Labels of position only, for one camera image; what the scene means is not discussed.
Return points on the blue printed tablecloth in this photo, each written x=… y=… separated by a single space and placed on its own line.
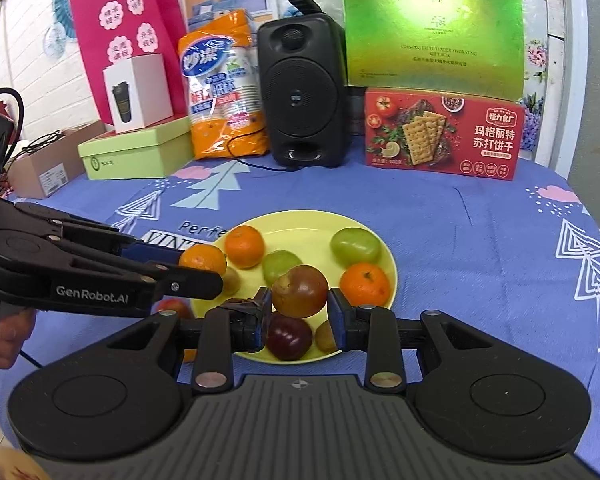
x=480 y=240

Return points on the large green gift box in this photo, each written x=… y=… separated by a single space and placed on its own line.
x=430 y=25

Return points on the round green fruit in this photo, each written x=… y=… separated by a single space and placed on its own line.
x=281 y=266

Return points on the red and yellow fruit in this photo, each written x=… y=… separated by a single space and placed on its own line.
x=300 y=291

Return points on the pink paper bag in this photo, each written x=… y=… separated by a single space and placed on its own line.
x=130 y=25

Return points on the orange paper cup pack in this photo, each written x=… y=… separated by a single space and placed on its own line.
x=222 y=85

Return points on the yellow plate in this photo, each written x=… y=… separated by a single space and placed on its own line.
x=305 y=232

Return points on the small orange mandarin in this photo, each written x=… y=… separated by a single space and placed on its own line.
x=202 y=259

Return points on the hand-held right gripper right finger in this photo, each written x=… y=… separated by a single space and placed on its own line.
x=336 y=317

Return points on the person's left hand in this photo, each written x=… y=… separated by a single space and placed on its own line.
x=7 y=335

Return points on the white frame post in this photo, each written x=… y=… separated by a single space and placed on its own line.
x=565 y=60

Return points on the blue paper fan decoration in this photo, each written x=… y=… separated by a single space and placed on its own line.
x=66 y=2

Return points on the oval green fruit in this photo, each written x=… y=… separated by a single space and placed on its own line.
x=355 y=246

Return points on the small red fruit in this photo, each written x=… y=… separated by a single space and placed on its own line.
x=172 y=306

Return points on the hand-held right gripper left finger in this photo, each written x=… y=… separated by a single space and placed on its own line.
x=264 y=317

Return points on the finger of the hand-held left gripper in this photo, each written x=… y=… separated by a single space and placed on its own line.
x=195 y=282
x=150 y=253

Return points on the red cracker box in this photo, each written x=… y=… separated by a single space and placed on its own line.
x=445 y=132

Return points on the brown cardboard box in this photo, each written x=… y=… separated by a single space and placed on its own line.
x=50 y=170

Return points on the black speaker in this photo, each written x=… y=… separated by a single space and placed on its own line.
x=300 y=90

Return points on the white cup box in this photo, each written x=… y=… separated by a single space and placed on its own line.
x=137 y=92

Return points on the small tan fruit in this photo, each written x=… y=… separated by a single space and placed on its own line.
x=325 y=336
x=230 y=281

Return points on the pale green box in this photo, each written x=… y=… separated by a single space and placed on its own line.
x=135 y=152

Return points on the large orange mandarin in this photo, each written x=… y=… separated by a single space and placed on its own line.
x=365 y=284

